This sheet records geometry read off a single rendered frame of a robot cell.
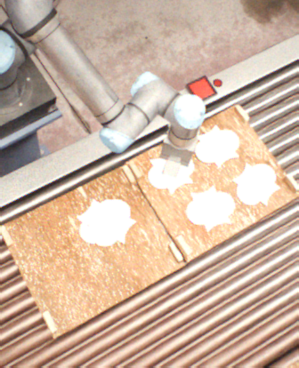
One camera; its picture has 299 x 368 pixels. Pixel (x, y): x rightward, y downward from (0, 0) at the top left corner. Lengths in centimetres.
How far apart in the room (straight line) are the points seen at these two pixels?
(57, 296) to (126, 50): 173
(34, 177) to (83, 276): 34
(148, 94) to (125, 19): 179
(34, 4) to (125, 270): 78
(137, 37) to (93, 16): 25
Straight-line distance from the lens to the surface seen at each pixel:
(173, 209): 182
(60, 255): 176
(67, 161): 188
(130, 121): 148
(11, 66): 177
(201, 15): 336
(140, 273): 175
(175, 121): 152
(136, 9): 333
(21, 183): 186
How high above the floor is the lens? 264
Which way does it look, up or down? 66 degrees down
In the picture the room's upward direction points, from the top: 12 degrees clockwise
